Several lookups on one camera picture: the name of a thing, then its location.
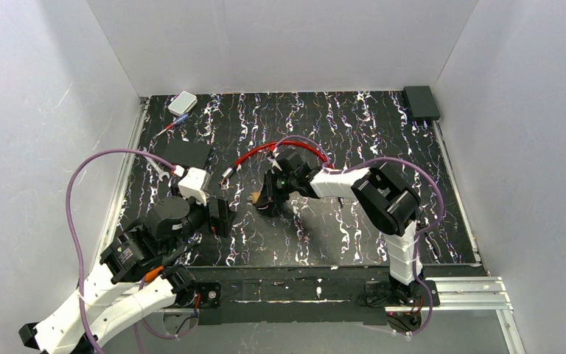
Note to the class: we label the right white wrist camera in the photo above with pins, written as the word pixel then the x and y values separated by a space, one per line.
pixel 272 158

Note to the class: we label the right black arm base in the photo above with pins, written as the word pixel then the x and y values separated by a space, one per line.
pixel 394 294

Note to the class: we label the black corner box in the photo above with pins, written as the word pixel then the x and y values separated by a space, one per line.
pixel 421 103

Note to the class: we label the black flat box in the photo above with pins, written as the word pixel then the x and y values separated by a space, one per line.
pixel 188 154

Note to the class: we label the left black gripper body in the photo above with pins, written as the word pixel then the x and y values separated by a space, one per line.
pixel 219 215

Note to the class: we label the silver wrench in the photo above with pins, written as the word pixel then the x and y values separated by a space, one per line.
pixel 162 174

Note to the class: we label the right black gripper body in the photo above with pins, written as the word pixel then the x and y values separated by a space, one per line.
pixel 269 190

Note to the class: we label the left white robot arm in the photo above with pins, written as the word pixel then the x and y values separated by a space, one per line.
pixel 138 273

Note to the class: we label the brass padlock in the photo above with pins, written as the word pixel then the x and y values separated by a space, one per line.
pixel 255 197

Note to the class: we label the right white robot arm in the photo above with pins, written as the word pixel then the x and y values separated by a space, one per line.
pixel 388 202

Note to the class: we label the white rectangular box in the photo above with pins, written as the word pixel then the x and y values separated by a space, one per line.
pixel 182 103

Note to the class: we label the orange cable connector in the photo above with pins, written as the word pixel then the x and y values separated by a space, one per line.
pixel 152 275

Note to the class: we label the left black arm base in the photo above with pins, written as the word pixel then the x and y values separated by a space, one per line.
pixel 209 294

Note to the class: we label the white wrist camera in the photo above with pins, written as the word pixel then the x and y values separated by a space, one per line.
pixel 192 183
pixel 272 158

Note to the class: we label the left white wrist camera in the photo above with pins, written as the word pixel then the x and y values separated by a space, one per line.
pixel 192 183

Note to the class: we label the red blue screwdriver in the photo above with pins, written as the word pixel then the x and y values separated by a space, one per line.
pixel 177 121

